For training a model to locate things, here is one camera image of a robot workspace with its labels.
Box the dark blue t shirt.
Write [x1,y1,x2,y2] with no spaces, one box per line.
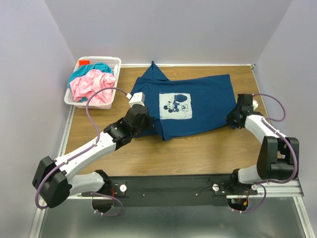
[131,63,236,141]

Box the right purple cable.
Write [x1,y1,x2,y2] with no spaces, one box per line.
[230,93,299,214]

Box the teal t shirt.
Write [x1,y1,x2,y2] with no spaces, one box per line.
[67,62,113,104]

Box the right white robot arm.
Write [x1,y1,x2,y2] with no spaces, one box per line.
[225,94,300,194]

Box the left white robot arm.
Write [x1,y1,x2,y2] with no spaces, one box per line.
[32,104,152,209]

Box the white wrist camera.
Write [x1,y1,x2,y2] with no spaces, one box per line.
[126,92,145,107]
[252,98,259,111]

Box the orange cloth in basket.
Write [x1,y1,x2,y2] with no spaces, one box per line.
[78,60,90,67]

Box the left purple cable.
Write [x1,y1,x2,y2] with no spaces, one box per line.
[34,87,132,217]

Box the pink t shirt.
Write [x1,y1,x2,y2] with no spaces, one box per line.
[70,69,116,102]

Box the white plastic laundry basket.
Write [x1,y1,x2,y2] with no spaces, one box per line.
[64,56,121,110]

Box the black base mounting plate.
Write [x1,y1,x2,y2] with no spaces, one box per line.
[81,175,258,208]

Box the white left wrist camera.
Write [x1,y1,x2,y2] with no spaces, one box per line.
[126,92,145,107]

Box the aluminium frame rail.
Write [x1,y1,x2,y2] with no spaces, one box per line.
[30,180,314,238]

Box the purple cable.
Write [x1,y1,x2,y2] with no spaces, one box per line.
[230,93,299,214]
[34,87,132,217]

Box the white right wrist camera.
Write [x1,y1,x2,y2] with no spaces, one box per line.
[252,98,259,111]

